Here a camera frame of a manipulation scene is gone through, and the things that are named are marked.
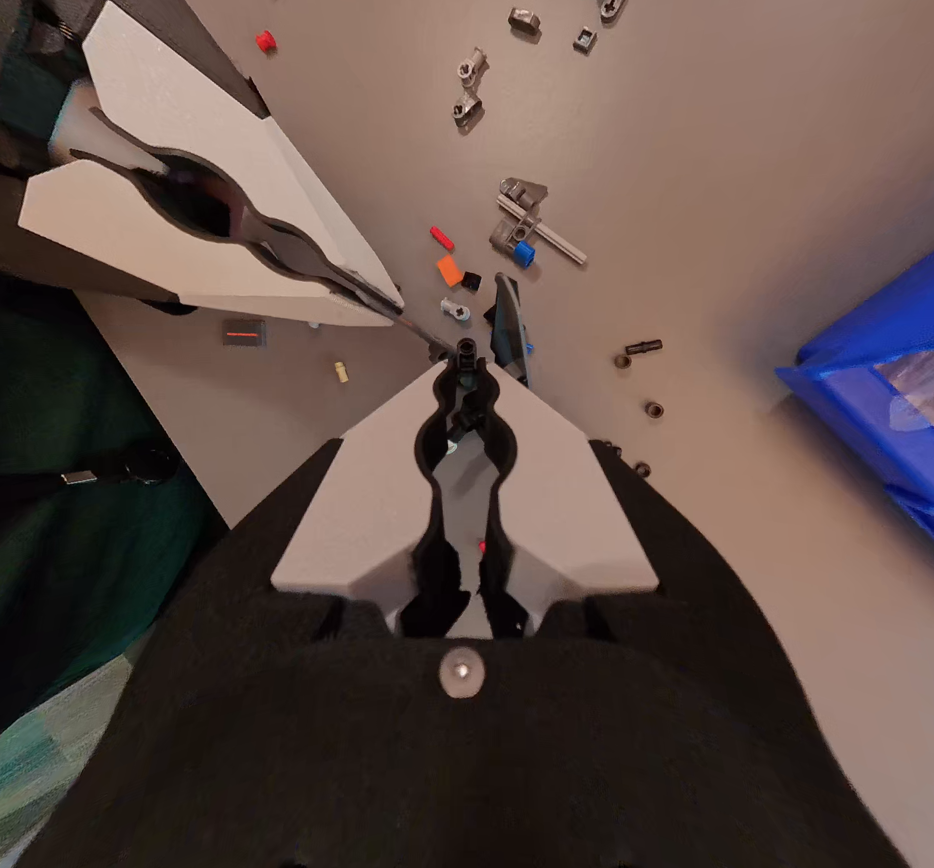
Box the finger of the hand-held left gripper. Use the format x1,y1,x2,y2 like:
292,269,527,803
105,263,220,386
80,0,406,313
17,150,398,330

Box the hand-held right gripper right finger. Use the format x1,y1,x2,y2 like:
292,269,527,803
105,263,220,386
476,361,661,639

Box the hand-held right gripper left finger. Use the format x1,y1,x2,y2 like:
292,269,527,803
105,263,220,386
269,363,471,639

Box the grey lego wing assembly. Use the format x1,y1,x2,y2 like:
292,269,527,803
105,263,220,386
397,273,534,449

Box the grey lego axle blue assembly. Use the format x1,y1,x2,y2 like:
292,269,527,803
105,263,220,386
489,177,588,270

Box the blue plastic bin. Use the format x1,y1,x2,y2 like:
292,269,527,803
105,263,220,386
775,251,934,542

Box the clear plastic parts bags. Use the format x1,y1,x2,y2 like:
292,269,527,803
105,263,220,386
872,350,934,440

